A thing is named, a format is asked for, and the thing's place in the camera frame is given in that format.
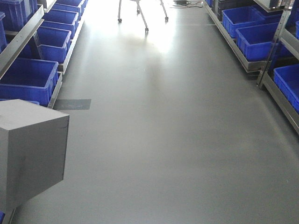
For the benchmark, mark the gray square base block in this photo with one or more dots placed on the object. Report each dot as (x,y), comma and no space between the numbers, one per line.
(33,143)

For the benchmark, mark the blue bin rack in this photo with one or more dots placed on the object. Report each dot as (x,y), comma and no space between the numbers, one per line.
(60,19)
(54,43)
(240,17)
(287,80)
(30,79)

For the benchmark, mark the blue bin left rack front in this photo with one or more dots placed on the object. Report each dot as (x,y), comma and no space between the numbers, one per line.
(30,79)

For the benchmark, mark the blue bin on far rack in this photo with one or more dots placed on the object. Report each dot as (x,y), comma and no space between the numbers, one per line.
(255,41)

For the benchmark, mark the blue bin right rack near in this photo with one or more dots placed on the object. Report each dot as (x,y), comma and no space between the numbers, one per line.
(287,80)

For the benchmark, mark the far steel shelf rack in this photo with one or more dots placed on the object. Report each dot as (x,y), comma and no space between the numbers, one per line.
(284,47)

